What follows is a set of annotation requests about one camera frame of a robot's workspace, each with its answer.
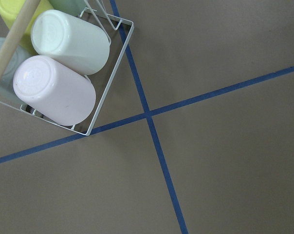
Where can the pink cup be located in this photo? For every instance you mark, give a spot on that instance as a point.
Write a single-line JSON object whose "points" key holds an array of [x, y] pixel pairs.
{"points": [[55, 90]]}

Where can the mint green cup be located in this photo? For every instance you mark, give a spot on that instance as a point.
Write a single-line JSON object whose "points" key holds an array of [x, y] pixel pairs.
{"points": [[71, 7]]}

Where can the pale grey cup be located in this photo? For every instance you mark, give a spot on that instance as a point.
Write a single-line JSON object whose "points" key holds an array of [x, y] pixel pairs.
{"points": [[6, 82]]}

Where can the yellow cup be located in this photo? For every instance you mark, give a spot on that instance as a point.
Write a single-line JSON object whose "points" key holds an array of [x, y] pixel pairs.
{"points": [[9, 10]]}

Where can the white wire cup rack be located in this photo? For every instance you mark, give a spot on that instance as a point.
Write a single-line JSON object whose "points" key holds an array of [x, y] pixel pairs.
{"points": [[120, 31]]}

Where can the wooden rack handle rod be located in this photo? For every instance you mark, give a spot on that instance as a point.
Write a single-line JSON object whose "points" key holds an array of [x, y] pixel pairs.
{"points": [[16, 32]]}

